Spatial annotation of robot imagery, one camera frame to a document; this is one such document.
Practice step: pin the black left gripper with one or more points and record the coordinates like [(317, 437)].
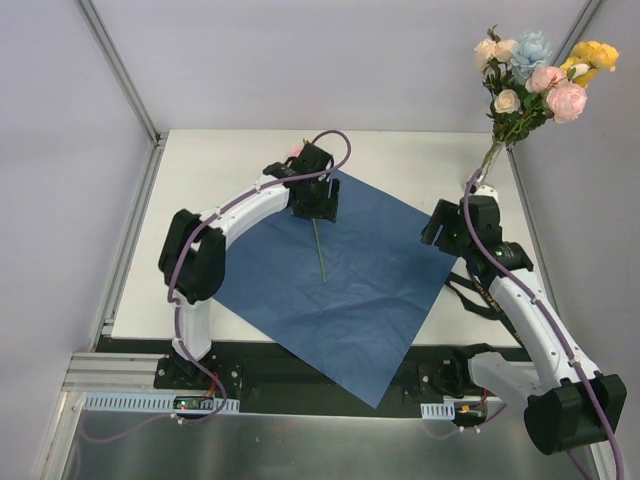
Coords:
[(320, 203)]

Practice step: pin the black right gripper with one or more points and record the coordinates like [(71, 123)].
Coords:
[(441, 226)]

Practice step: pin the pink rose stem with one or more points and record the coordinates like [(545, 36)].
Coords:
[(549, 94), (295, 152)]

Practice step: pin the black ribbon gold lettering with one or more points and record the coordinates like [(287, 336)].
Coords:
[(490, 310)]

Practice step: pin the blue wrapping paper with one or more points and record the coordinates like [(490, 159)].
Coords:
[(382, 283)]

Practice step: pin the blue flower bunch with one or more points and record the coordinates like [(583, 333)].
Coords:
[(532, 51)]

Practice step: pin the yellow flower bunch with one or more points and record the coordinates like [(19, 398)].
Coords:
[(587, 59)]

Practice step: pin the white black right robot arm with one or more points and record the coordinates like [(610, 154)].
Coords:
[(569, 402)]

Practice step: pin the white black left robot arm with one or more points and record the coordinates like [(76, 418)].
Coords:
[(193, 257)]

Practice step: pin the clear glass vase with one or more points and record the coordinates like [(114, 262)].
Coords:
[(489, 159)]

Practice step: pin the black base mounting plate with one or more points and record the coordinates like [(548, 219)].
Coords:
[(396, 402)]

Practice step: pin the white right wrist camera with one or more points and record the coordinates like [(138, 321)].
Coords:
[(483, 189)]

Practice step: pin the right white cable duct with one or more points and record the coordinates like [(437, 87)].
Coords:
[(438, 411)]

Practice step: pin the white cable duct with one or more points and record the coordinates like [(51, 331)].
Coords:
[(159, 403), (438, 411)]

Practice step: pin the left aluminium table rail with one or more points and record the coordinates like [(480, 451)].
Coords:
[(126, 250)]

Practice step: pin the right aluminium frame post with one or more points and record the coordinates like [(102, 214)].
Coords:
[(577, 33)]

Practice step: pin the aluminium frame post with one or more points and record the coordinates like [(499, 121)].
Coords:
[(577, 33), (116, 65)]

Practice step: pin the left aluminium frame post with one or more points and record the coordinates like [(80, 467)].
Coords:
[(116, 65)]

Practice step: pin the front aluminium rail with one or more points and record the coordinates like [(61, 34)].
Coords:
[(115, 372)]

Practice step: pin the left white cable duct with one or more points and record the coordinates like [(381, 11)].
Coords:
[(159, 403)]

